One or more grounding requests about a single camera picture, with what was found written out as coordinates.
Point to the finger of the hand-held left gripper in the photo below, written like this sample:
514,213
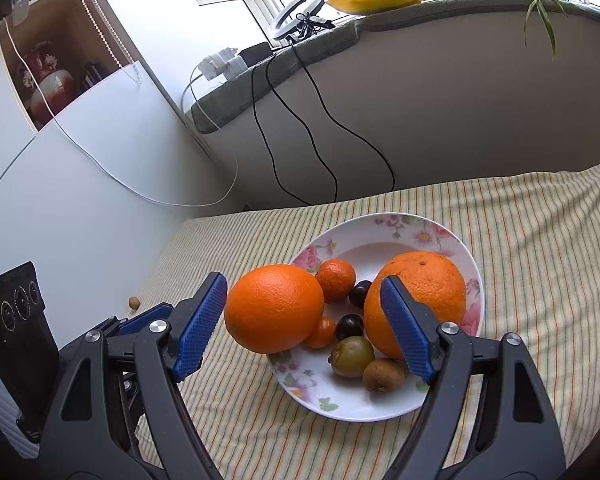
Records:
145,320

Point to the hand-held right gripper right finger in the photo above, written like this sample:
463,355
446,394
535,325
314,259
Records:
405,330

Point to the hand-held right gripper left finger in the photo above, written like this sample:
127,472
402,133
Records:
202,325

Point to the large orange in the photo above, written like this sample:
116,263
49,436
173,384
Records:
430,285

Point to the dark plum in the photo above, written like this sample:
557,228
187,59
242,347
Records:
349,326
360,294

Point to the medium orange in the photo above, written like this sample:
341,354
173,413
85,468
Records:
272,310

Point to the floral white plate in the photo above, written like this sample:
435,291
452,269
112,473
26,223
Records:
370,255

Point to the small tangerine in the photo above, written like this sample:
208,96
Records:
335,280

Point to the small brown longan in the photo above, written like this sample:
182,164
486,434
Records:
134,303

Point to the brown kiwi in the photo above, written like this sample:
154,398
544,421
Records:
382,375

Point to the green brown round fruit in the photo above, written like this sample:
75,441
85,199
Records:
352,357

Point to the small kumquat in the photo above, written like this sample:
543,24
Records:
322,334

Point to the white cabinet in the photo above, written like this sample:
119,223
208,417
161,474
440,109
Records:
80,220

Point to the striped bed sheet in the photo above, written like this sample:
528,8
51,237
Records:
530,260

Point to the grey windowsill cushion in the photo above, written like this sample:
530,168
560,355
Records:
240,100

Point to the red ceramic vase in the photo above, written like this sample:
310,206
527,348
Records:
47,85

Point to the white power strip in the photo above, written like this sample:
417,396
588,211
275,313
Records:
222,64

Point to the black power adapter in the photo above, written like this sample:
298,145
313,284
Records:
256,54

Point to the wooden shelf niche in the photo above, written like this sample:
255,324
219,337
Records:
80,25

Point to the white plug adapter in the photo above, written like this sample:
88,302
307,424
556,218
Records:
21,5

